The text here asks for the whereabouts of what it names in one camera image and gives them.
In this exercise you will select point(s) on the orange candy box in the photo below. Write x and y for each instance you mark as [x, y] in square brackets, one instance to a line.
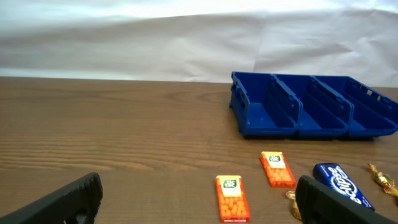
[278, 172]
[232, 202]

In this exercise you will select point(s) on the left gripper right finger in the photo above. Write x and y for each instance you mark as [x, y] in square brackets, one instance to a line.
[329, 208]

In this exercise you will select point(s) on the blue tray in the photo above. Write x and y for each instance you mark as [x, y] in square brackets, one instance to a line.
[264, 115]

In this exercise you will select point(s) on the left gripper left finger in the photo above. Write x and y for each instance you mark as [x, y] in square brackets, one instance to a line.
[62, 205]

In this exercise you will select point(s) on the blue candy pack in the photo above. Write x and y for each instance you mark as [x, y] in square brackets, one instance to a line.
[342, 183]

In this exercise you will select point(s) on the gold candy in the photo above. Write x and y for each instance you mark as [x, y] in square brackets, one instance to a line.
[291, 195]
[384, 180]

